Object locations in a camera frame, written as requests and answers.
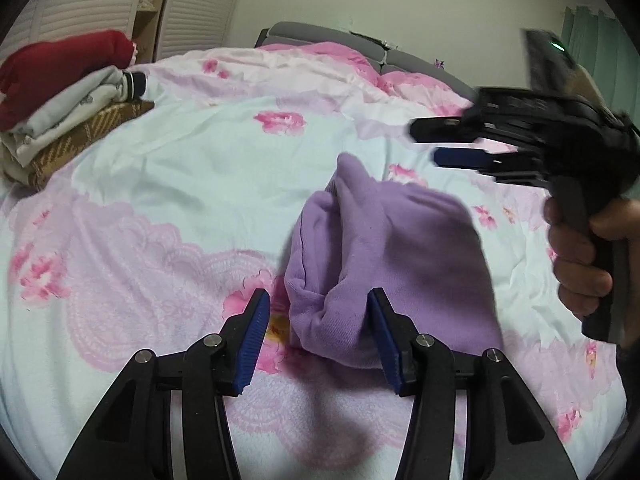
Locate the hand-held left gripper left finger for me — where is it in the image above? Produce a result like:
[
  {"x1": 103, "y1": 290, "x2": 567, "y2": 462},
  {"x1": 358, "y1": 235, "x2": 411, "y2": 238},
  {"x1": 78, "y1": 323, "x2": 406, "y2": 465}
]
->
[{"x1": 55, "y1": 288, "x2": 272, "y2": 480}]

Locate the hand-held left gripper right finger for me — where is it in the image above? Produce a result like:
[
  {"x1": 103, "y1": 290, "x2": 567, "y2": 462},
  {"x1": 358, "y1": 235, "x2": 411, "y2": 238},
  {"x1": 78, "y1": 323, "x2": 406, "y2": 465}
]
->
[{"x1": 368, "y1": 287, "x2": 573, "y2": 480}]

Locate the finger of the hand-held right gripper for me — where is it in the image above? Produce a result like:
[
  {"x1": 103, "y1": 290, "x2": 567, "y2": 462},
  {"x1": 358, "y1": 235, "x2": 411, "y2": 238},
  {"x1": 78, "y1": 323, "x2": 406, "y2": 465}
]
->
[
  {"x1": 409, "y1": 116, "x2": 483, "y2": 145},
  {"x1": 434, "y1": 147, "x2": 543, "y2": 181}
]

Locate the purple sweatshirt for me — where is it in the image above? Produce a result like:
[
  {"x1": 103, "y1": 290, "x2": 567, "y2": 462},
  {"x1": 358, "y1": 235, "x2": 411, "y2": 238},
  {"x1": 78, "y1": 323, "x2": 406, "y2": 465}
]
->
[{"x1": 284, "y1": 152, "x2": 505, "y2": 370}]

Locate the person's right hand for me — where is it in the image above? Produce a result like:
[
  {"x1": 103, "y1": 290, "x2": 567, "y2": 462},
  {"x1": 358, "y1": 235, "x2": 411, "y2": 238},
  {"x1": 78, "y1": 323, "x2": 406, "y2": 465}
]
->
[{"x1": 545, "y1": 197, "x2": 640, "y2": 318}]

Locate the green curtain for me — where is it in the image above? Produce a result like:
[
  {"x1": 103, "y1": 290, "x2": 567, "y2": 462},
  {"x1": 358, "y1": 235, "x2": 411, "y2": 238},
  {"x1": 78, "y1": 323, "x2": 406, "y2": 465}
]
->
[{"x1": 560, "y1": 5, "x2": 640, "y2": 126}]

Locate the floral pink and white blanket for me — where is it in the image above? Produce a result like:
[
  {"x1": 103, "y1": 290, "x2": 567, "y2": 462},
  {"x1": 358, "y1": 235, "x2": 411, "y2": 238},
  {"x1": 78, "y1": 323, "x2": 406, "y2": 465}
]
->
[{"x1": 0, "y1": 42, "x2": 631, "y2": 480}]

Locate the grey upholstered headboard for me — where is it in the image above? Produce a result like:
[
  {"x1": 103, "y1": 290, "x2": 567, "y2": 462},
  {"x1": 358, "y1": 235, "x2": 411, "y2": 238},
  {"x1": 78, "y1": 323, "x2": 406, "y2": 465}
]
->
[{"x1": 255, "y1": 21, "x2": 476, "y2": 101}]

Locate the white louvered door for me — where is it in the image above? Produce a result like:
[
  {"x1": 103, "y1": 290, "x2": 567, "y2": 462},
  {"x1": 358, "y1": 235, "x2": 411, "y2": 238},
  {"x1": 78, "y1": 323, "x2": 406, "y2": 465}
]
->
[
  {"x1": 155, "y1": 0, "x2": 252, "y2": 59},
  {"x1": 0, "y1": 0, "x2": 151, "y2": 61}
]

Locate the folded brown striped garment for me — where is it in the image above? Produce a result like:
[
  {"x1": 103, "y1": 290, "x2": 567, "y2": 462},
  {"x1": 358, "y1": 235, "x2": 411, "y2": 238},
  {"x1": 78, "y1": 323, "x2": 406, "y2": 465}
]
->
[{"x1": 2, "y1": 100, "x2": 156, "y2": 191}]

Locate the folded white patterned garment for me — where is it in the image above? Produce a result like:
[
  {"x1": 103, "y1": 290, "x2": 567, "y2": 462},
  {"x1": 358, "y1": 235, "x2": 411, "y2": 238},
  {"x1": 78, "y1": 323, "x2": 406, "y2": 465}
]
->
[{"x1": 0, "y1": 70, "x2": 147, "y2": 181}]

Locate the folded light grey garment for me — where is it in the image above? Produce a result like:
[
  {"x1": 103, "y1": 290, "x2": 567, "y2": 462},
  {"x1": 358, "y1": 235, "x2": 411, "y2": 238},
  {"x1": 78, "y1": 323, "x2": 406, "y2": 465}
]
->
[{"x1": 25, "y1": 65, "x2": 126, "y2": 136}]

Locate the wooden shelf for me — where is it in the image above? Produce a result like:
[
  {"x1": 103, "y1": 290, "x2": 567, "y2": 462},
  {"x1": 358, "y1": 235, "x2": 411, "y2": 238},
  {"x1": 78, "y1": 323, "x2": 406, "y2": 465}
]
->
[{"x1": 131, "y1": 0, "x2": 177, "y2": 67}]

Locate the folded red garment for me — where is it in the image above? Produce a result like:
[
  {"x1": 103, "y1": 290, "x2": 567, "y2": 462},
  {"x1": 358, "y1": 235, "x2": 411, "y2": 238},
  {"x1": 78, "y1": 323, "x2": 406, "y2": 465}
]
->
[{"x1": 0, "y1": 30, "x2": 137, "y2": 131}]

